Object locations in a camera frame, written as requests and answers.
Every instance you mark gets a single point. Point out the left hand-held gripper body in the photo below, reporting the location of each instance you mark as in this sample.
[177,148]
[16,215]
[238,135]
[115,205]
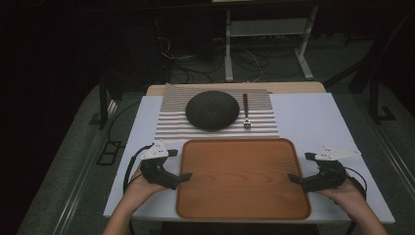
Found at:
[156,173]

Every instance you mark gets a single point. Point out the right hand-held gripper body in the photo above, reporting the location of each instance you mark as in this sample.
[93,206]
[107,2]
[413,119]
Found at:
[328,178]

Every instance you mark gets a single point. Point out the brown wooden tray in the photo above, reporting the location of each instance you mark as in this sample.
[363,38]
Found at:
[243,179]

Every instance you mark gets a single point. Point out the person's left hand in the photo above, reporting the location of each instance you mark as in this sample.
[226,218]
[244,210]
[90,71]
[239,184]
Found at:
[142,189]

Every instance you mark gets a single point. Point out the person's right hand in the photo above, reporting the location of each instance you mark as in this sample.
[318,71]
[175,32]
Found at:
[347,194]

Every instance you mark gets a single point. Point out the striped placemat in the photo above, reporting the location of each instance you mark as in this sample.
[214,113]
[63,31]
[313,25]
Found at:
[169,127]

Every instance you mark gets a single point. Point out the dark round woven bowl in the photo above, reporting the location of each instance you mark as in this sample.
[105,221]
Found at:
[212,110]

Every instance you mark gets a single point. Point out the dark metal stand leg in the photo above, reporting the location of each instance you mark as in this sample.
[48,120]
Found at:
[103,98]

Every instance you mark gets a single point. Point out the dark metal stand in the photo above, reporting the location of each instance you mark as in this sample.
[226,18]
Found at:
[375,84]

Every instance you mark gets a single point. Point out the white metal stand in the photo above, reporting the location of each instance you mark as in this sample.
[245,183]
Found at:
[267,27]

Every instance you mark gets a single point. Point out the black floor bracket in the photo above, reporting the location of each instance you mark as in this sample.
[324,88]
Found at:
[109,152]

